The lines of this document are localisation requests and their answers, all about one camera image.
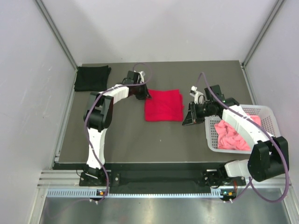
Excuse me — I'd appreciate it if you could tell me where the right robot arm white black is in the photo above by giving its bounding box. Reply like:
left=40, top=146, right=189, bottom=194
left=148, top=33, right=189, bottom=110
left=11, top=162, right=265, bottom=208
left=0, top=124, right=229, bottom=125
left=182, top=85, right=289, bottom=185

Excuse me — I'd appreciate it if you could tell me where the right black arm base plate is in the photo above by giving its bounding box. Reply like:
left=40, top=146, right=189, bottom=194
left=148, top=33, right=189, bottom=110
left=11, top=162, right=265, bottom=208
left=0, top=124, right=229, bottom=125
left=202, top=169, right=246, bottom=188

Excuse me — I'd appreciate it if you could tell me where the white perforated plastic basket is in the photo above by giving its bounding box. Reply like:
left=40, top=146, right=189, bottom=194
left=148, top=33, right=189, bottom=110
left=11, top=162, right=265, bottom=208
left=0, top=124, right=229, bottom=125
left=205, top=105, right=281, bottom=154

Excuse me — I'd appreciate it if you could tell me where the folded black t shirt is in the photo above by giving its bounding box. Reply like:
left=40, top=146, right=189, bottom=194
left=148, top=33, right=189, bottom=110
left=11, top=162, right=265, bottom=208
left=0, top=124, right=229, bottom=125
left=74, top=65, right=112, bottom=92

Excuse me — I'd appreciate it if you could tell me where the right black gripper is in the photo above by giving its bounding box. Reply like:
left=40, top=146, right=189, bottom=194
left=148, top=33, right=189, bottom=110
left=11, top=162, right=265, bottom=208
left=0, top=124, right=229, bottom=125
left=182, top=101, right=213, bottom=126

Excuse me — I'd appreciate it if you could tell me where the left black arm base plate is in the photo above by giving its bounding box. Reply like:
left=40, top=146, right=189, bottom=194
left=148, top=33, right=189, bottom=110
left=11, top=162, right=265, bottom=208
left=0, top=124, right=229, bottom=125
left=79, top=171, right=120, bottom=187

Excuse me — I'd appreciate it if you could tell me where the left aluminium corner post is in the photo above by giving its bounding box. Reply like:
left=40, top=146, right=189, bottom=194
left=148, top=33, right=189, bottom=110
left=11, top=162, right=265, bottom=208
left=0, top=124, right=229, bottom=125
left=33, top=0, right=78, bottom=70

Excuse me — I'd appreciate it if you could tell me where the aluminium corner post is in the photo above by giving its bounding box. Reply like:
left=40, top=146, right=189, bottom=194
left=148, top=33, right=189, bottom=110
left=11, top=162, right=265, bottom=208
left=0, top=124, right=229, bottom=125
left=241, top=0, right=285, bottom=69
left=33, top=0, right=78, bottom=70

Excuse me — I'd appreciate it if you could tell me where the slotted grey cable duct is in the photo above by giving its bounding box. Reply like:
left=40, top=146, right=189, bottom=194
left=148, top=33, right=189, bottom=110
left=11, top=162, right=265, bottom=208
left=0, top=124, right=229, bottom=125
left=46, top=189, right=223, bottom=198

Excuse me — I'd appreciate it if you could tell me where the right aluminium corner post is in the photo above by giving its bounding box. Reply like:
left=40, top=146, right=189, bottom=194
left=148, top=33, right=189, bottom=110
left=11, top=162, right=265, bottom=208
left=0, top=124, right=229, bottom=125
left=241, top=0, right=285, bottom=69

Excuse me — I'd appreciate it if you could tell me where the red polo t shirt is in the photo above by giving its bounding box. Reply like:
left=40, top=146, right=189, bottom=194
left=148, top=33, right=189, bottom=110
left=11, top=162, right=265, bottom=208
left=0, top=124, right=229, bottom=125
left=144, top=89, right=184, bottom=122

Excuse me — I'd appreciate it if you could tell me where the pink crumpled t shirt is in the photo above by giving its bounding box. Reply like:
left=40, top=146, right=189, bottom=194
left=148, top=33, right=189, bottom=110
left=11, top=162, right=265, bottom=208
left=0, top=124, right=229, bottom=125
left=214, top=120, right=251, bottom=151

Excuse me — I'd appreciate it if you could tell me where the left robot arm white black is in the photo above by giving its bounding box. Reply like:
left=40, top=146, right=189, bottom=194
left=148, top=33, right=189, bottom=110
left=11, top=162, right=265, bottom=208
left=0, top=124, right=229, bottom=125
left=83, top=70, right=151, bottom=185

